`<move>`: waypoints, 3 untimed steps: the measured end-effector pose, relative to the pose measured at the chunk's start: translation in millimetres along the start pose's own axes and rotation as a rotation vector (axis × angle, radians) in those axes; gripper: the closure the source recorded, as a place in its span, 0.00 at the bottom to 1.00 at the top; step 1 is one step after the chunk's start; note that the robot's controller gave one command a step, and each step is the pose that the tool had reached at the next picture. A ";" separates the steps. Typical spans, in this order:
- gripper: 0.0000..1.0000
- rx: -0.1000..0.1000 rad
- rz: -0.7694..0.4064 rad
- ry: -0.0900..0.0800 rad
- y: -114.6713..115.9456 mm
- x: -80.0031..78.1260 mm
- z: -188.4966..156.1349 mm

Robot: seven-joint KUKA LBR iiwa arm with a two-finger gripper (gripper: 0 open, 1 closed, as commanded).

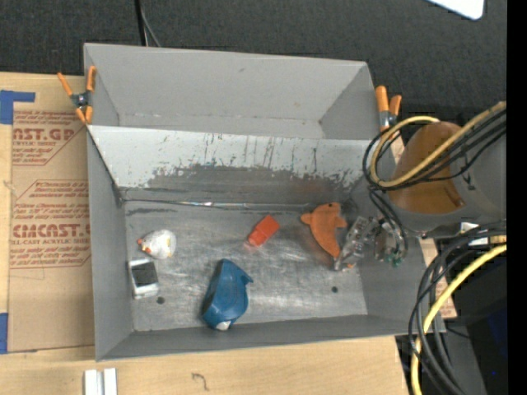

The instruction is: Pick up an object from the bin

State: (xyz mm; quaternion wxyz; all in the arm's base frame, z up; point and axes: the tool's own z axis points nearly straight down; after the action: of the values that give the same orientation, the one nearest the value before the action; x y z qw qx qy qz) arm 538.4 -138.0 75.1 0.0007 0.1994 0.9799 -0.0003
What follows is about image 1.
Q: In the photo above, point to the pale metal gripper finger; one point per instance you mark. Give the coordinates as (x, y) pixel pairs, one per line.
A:
(360, 226)
(353, 250)

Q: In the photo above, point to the orange toy fish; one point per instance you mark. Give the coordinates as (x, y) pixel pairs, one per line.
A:
(325, 229)

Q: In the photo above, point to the orange-red small block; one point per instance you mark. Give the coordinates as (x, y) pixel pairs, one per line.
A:
(263, 229)

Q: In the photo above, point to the grey metal bin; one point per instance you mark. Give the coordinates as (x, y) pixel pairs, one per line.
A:
(230, 286)

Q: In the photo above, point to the blue toy whale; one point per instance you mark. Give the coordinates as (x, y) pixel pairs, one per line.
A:
(227, 294)

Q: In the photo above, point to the white toy chicken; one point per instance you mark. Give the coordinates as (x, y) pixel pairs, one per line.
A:
(159, 243)

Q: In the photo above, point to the white box with black face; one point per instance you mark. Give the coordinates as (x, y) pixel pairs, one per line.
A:
(144, 277)

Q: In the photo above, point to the brown cardboard board red print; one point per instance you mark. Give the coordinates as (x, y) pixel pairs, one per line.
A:
(49, 294)

